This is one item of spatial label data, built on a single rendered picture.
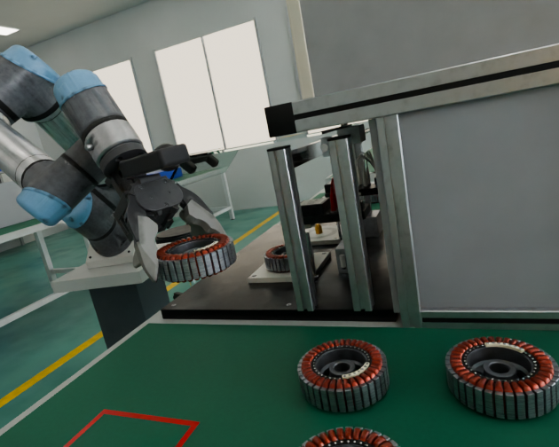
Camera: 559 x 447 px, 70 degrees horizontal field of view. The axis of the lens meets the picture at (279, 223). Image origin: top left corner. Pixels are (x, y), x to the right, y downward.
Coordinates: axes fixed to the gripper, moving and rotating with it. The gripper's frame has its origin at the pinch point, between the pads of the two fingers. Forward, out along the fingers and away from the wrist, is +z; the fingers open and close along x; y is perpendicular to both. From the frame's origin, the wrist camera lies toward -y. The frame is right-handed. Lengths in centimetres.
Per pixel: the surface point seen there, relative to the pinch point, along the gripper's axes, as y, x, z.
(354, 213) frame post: -11.8, -20.4, 6.7
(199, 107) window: 338, -384, -309
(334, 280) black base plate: 7.9, -29.9, 13.5
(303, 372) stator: -4.8, -0.7, 20.0
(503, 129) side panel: -33.2, -26.7, 9.9
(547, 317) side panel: -22.2, -26.7, 33.5
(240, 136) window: 320, -402, -234
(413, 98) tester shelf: -28.7, -22.3, -0.3
